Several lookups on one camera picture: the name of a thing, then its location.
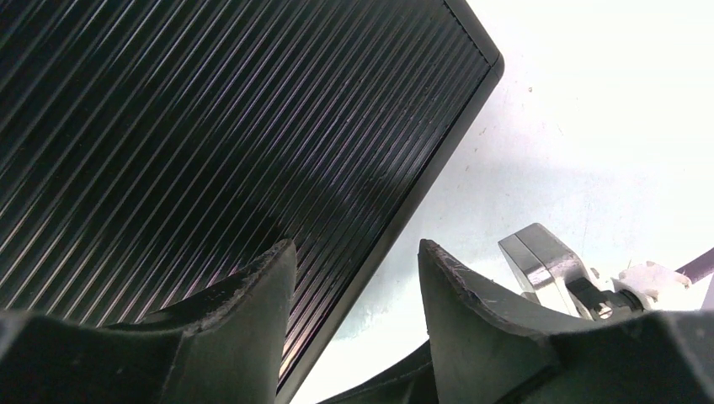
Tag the black aluminium poker case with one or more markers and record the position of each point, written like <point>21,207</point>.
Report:
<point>151,149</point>

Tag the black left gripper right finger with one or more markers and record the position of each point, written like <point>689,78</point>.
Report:
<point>489,345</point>

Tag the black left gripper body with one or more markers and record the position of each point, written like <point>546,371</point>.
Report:
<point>411,380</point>

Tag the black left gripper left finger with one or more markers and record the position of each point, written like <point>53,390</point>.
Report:
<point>221,345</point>

